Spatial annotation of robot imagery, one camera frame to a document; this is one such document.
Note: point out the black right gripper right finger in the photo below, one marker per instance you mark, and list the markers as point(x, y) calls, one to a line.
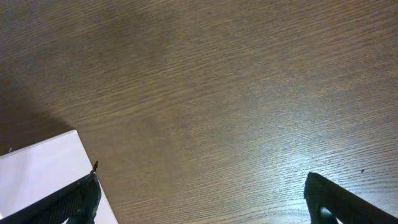
point(327, 202)

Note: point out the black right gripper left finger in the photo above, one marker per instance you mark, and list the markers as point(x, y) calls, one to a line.
point(76, 203)

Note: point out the pink cardboard box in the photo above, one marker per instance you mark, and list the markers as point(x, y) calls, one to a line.
point(34, 172)

